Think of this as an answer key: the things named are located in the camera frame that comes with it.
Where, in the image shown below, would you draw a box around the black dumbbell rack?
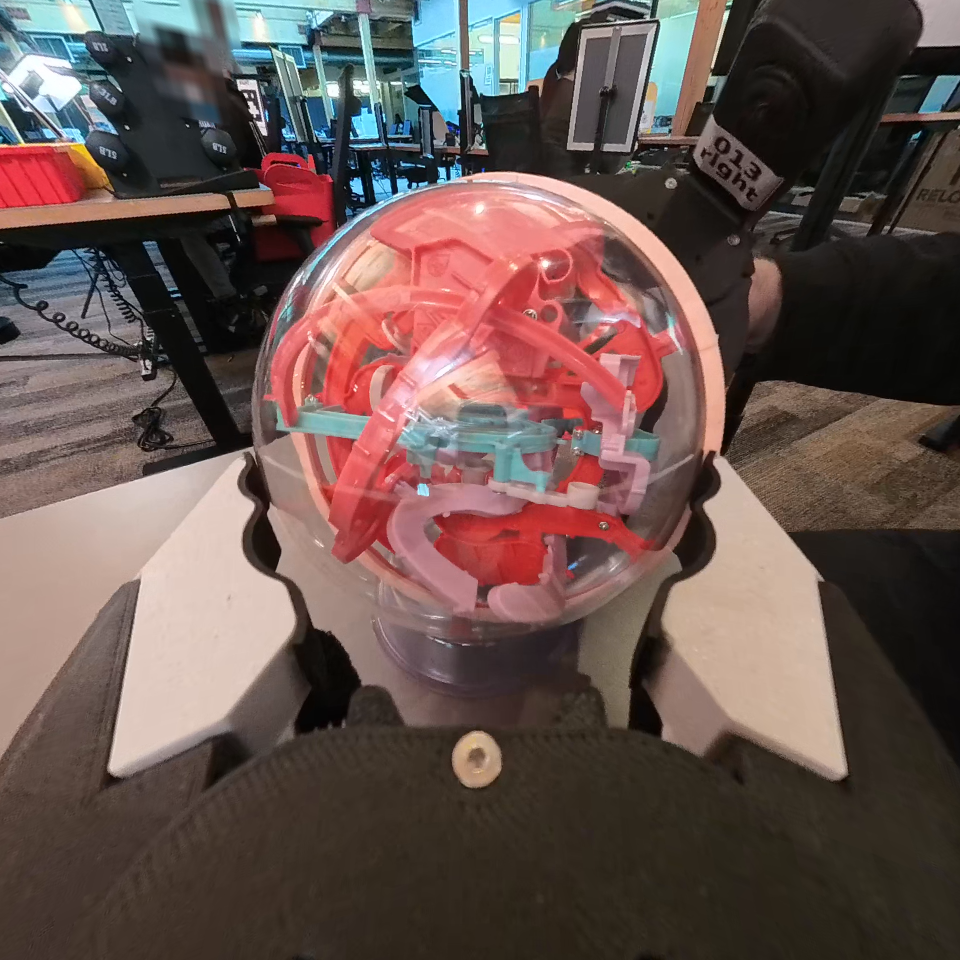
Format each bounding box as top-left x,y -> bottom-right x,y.
82,30 -> 264,200

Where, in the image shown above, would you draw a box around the clear plastic ball stand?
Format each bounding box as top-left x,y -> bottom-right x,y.
372,581 -> 582,695

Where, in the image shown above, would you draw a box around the cardboard box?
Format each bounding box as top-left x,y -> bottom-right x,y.
896,131 -> 960,230

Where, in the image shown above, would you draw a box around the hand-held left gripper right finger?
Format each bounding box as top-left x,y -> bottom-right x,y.
630,456 -> 850,783

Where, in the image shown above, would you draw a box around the person's right hand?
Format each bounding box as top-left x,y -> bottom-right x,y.
748,257 -> 785,355

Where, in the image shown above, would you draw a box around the framed grey board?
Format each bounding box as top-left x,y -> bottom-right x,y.
566,18 -> 661,153

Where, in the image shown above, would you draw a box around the clear maze ball red tracks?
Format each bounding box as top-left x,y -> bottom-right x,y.
251,171 -> 730,624

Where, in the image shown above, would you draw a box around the red plastic bin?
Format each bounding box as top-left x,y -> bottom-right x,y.
0,144 -> 87,210

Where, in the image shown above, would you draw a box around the yellow plastic bin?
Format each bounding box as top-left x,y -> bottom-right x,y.
71,142 -> 114,192

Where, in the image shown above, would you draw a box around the wooden desk black legs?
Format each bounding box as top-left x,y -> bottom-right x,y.
0,183 -> 277,474

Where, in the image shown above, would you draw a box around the distant office desks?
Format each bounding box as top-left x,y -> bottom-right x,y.
341,112 -> 541,196

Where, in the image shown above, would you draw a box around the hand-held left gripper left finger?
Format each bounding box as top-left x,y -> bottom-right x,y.
106,452 -> 316,779

